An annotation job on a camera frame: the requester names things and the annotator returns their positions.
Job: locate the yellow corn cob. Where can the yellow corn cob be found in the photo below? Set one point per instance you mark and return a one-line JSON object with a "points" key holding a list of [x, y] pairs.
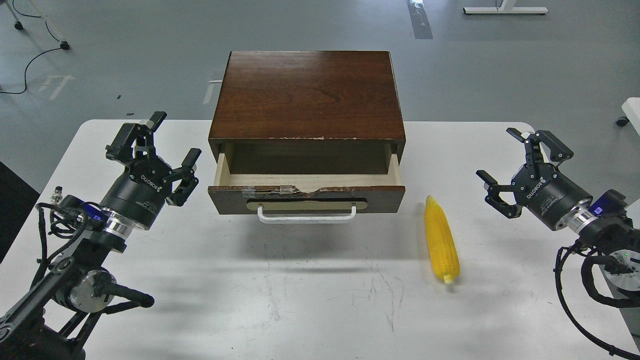
{"points": [[442, 250]]}

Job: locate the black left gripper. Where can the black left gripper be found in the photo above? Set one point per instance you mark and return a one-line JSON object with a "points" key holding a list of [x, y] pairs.
{"points": [[139, 193]]}

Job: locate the dark wooden drawer cabinet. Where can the dark wooden drawer cabinet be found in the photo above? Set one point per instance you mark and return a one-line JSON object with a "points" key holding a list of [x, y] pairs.
{"points": [[320, 95]]}

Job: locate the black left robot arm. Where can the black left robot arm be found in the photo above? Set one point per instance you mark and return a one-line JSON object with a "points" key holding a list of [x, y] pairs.
{"points": [[71, 289]]}

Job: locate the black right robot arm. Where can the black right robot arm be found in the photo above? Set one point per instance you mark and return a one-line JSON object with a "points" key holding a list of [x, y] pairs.
{"points": [[607, 239]]}

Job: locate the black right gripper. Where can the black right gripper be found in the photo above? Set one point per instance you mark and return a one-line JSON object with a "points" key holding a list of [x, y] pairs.
{"points": [[547, 196]]}

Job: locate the white cart corner with caster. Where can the white cart corner with caster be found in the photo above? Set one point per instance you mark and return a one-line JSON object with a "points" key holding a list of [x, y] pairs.
{"points": [[631, 109]]}

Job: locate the white desk foot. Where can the white desk foot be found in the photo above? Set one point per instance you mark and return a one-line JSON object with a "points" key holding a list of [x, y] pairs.
{"points": [[505, 7]]}

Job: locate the wooden drawer with white handle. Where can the wooden drawer with white handle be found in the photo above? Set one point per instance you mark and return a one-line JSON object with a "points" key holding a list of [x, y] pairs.
{"points": [[306, 198]]}

